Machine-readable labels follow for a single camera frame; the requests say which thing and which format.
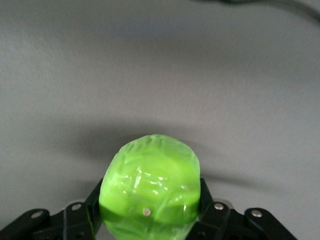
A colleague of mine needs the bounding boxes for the dark grey table mat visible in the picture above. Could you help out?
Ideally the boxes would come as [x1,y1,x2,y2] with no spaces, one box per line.
[0,0,320,240]

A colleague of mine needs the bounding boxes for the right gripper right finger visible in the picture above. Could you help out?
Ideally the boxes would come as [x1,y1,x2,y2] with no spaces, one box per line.
[184,177,298,240]

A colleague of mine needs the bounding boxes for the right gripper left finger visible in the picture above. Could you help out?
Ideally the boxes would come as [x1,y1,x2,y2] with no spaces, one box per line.
[0,177,105,240]

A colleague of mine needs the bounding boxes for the thin black loose cable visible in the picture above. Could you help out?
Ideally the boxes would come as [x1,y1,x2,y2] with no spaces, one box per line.
[217,0,320,29]

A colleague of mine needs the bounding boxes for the green plastic cabbage toy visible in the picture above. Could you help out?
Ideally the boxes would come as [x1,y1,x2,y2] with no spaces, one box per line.
[98,133,202,240]

